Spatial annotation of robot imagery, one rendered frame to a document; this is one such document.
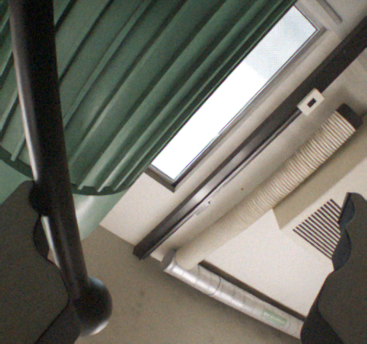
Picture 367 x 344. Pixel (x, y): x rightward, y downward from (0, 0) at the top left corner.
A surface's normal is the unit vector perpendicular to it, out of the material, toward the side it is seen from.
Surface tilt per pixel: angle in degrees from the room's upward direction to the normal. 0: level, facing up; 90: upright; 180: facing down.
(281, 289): 90
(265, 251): 90
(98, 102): 90
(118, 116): 90
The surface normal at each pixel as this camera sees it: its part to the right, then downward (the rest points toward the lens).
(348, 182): -0.04, 0.47
